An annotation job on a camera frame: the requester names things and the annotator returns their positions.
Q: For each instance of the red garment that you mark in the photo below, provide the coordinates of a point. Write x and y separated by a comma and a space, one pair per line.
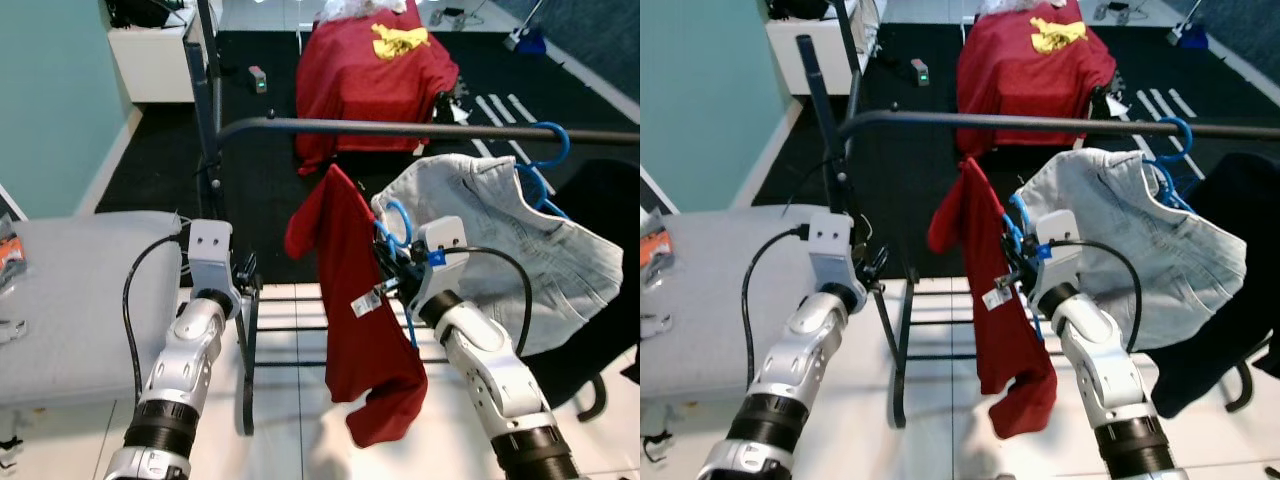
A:
360, 350
1000, 350

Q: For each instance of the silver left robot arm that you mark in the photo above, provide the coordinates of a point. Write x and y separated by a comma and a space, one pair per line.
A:
800, 350
185, 350

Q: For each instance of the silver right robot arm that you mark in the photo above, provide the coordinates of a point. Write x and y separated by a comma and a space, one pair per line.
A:
1110, 370
490, 370

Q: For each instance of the light denim shorts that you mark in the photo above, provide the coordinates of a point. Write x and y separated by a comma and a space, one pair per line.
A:
1170, 250
540, 260

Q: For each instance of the black metal clothes rack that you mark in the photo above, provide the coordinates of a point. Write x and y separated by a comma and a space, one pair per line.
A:
400, 127
1050, 122

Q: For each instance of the grey upholstered ottoman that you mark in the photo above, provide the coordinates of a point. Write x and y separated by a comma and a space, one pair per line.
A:
80, 310
720, 300

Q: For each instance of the red shirt with yellow print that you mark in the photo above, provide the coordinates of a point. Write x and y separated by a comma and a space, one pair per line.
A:
1020, 80
360, 80

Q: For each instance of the small grey device green light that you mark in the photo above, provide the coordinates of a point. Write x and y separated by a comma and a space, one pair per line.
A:
920, 72
258, 80

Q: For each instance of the black garment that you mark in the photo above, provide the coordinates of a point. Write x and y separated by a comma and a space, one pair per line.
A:
595, 350
1220, 350

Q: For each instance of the orange packaged item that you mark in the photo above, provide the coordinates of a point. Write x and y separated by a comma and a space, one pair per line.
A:
10, 262
655, 255

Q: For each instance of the white cabinet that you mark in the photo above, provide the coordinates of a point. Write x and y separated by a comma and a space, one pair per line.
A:
810, 60
150, 65

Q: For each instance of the white crumpled plastic bag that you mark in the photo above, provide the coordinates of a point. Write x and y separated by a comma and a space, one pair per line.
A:
1020, 6
360, 8

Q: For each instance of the grey power adapter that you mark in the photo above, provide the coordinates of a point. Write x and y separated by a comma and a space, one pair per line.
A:
452, 16
1115, 11

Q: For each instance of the blue floor mop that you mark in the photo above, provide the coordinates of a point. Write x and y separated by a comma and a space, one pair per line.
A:
530, 42
1192, 38

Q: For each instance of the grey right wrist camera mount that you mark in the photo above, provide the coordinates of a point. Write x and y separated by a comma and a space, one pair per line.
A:
440, 245
1058, 240

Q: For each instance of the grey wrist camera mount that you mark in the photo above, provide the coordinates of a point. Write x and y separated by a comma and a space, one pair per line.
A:
1058, 240
440, 245
210, 250
830, 245

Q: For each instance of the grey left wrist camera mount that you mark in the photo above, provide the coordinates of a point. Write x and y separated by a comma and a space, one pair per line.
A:
830, 245
210, 250

